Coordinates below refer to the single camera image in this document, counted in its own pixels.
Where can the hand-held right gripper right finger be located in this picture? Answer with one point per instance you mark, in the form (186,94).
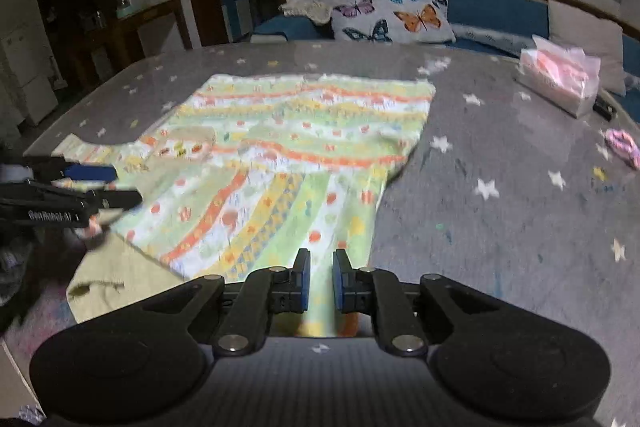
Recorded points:
(339,283)

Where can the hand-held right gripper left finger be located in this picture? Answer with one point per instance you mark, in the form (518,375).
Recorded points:
(303,283)

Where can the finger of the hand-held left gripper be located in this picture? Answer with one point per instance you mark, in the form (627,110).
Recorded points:
(90,173)
(117,199)

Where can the colourful striped child's dress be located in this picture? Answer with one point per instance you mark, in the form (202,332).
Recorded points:
(300,147)

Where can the dark cloth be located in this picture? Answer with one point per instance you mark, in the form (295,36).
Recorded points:
(30,277)

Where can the white cabinet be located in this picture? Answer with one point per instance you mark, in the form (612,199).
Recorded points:
(25,72)

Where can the wooden side table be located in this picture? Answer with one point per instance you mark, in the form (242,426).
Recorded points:
(145,24)

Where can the teal jar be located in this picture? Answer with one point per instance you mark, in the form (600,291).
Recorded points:
(122,5)

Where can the white lace cloth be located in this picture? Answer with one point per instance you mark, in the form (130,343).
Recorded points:
(306,9)

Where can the butterfly-print pillow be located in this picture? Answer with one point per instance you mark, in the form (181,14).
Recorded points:
(395,14)

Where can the pink tissue pack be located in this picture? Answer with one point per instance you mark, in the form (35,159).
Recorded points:
(560,74)

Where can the blue sofa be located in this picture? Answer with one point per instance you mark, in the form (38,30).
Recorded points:
(490,9)

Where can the small black object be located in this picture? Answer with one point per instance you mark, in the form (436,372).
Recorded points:
(603,109)

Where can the pink hair scrunchie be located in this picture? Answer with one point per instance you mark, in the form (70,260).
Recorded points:
(625,146)

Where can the grey cushion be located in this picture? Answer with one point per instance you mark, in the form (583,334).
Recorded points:
(585,32)

